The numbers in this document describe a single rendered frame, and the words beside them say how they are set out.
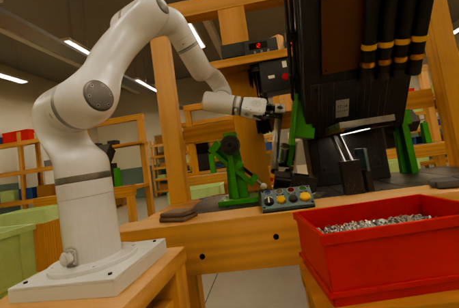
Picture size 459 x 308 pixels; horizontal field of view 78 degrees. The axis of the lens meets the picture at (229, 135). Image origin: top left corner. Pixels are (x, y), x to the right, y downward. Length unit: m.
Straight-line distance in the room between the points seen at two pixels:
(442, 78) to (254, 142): 0.94
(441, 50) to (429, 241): 1.25
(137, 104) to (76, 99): 11.87
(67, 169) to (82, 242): 0.16
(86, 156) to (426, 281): 0.69
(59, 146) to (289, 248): 0.64
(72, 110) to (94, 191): 0.18
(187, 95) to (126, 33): 10.98
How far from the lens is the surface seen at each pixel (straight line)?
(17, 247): 1.05
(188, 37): 1.11
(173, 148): 1.50
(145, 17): 0.91
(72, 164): 0.70
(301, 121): 1.08
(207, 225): 0.86
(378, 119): 0.95
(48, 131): 0.78
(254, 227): 0.85
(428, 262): 0.62
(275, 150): 1.17
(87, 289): 0.66
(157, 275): 0.69
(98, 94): 0.68
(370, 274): 0.58
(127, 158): 12.55
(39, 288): 0.72
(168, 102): 1.53
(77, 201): 0.70
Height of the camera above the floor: 1.07
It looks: 5 degrees up
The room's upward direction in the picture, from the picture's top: 8 degrees counter-clockwise
